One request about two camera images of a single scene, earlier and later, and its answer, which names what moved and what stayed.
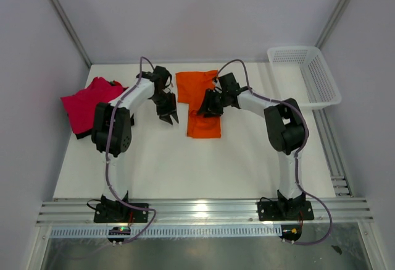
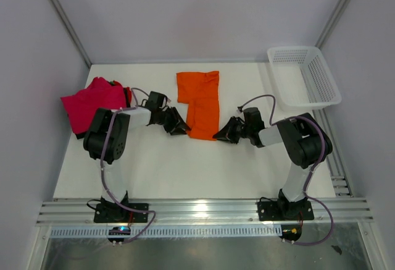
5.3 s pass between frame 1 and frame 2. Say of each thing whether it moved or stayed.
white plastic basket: stayed
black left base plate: stayed
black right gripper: moved
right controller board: stayed
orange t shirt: stayed
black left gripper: moved
